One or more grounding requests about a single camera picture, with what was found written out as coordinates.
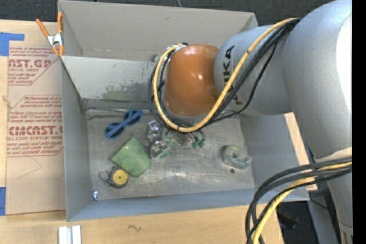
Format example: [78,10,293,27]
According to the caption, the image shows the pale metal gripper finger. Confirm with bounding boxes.
[149,139,167,160]
[146,119,161,139]

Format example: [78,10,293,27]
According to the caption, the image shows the green cup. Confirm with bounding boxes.
[110,137,152,178]

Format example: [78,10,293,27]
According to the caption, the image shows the blue sunglasses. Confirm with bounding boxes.
[104,109,143,140]

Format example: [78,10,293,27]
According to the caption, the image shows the grey metal bin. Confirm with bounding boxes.
[57,0,310,222]

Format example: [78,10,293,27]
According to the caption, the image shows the yellow and grey tape measure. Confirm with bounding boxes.
[98,166,130,190]

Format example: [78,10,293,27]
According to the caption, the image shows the clear glass tape dispenser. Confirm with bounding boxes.
[220,144,253,171]

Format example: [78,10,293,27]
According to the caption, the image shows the brown cardboard board red print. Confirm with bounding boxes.
[0,19,68,217]

